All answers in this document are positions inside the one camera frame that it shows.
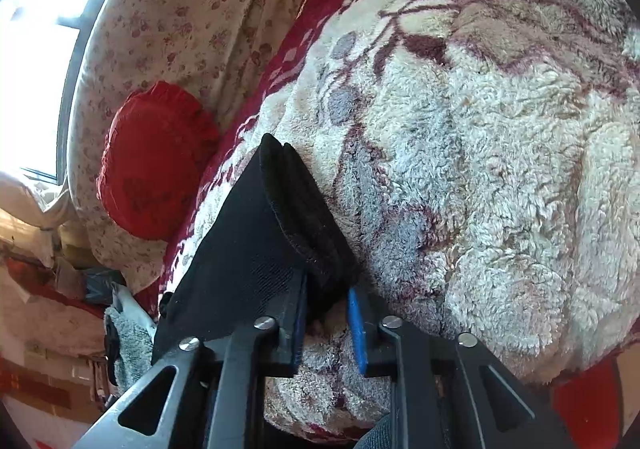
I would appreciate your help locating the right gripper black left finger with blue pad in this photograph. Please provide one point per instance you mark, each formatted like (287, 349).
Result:
(210, 394)

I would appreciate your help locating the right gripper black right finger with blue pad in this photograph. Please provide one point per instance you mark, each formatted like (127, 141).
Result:
(446, 393)

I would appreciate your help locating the black pants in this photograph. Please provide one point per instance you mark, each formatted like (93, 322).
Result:
(274, 250)

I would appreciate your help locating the grey white fuzzy garment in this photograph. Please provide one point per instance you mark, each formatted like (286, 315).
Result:
(129, 338)

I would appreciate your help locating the wooden furniture with clutter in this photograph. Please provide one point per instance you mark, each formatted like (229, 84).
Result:
(54, 382)

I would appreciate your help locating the round red cushion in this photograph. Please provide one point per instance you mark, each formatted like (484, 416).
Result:
(155, 153)

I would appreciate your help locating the cream maroon fleece blanket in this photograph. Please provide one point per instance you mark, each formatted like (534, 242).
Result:
(481, 158)

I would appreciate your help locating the floral beige quilt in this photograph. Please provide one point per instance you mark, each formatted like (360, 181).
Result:
(215, 49)

